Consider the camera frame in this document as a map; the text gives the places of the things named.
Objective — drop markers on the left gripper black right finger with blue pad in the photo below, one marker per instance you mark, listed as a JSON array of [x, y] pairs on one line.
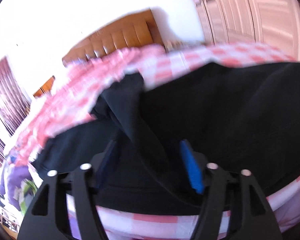
[[251, 216]]

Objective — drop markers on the pink checkered quilt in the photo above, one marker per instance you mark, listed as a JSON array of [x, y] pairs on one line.
[[70, 104]]

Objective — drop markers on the brown wooden nightstand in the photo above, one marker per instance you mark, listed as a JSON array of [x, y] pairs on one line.
[[45, 88]]

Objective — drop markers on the pink checkered bed sheet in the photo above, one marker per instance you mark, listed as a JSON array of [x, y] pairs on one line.
[[158, 67]]

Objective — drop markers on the purple floral bedding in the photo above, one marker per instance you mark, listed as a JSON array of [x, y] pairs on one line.
[[19, 182]]

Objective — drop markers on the brown wooden headboard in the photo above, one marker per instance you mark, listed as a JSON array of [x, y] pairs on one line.
[[133, 30]]

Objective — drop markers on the light wooden wardrobe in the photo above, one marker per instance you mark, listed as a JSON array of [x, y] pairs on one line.
[[274, 22]]

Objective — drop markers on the black pants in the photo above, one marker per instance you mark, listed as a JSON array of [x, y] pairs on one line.
[[238, 118]]

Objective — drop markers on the dark red curtain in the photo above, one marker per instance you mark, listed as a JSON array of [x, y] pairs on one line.
[[14, 106]]

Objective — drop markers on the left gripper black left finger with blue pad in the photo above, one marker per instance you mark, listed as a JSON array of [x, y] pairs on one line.
[[47, 216]]

